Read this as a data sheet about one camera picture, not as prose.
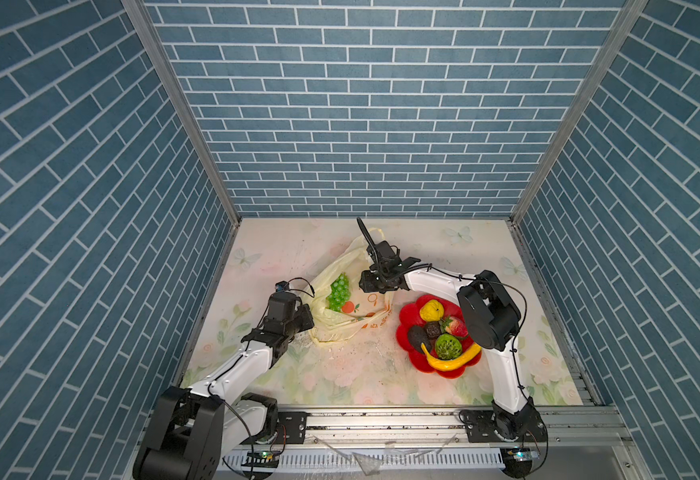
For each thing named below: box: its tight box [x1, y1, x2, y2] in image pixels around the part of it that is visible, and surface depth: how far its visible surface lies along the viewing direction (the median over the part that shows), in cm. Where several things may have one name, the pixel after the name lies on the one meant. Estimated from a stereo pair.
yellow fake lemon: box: [419, 299, 444, 322], surface depth 90 cm
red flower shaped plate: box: [396, 294, 482, 379], surface depth 86 cm
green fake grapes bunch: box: [326, 272, 351, 313], surface depth 96 cm
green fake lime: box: [435, 333, 463, 360], surface depth 83 cm
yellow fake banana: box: [421, 342, 483, 371], surface depth 81 cm
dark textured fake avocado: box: [408, 325, 428, 353], surface depth 86 cm
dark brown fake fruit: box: [425, 321, 441, 339], surface depth 87 cm
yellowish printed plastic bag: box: [309, 228, 395, 343], surface depth 92 cm
